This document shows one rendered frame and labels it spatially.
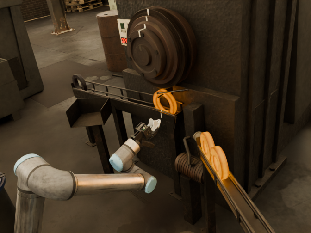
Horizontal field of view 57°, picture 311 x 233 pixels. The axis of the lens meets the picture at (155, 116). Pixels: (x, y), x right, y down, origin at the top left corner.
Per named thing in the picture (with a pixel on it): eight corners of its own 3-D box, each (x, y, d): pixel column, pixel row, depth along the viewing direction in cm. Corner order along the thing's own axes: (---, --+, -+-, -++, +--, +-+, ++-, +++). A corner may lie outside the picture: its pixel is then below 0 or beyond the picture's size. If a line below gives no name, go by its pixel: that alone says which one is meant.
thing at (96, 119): (97, 170, 254) (77, 98, 219) (126, 171, 249) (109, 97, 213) (89, 187, 237) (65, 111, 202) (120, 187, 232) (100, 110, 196)
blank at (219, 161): (215, 140, 138) (208, 141, 138) (228, 156, 124) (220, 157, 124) (217, 167, 144) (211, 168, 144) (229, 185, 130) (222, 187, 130)
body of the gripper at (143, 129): (150, 125, 158) (136, 140, 153) (155, 135, 164) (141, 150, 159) (141, 120, 163) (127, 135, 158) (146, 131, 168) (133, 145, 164)
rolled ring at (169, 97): (172, 94, 175) (175, 92, 177) (151, 88, 187) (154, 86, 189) (175, 120, 184) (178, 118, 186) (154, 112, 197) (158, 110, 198)
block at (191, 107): (195, 132, 187) (193, 100, 175) (205, 136, 182) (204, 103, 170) (185, 140, 181) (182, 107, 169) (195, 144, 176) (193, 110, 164)
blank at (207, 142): (205, 126, 152) (199, 127, 152) (215, 139, 138) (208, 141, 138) (207, 151, 159) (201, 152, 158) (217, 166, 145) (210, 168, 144)
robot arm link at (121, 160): (112, 168, 159) (104, 157, 152) (127, 151, 164) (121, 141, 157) (123, 175, 153) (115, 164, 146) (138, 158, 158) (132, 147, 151)
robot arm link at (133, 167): (134, 187, 160) (127, 175, 152) (121, 178, 167) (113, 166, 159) (145, 175, 164) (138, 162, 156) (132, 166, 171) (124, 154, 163)
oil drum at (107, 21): (126, 58, 525) (117, 7, 481) (149, 63, 486) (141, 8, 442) (100, 68, 491) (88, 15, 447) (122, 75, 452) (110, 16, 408)
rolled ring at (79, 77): (80, 75, 251) (83, 74, 253) (70, 74, 264) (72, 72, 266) (86, 95, 259) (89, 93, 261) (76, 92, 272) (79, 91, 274)
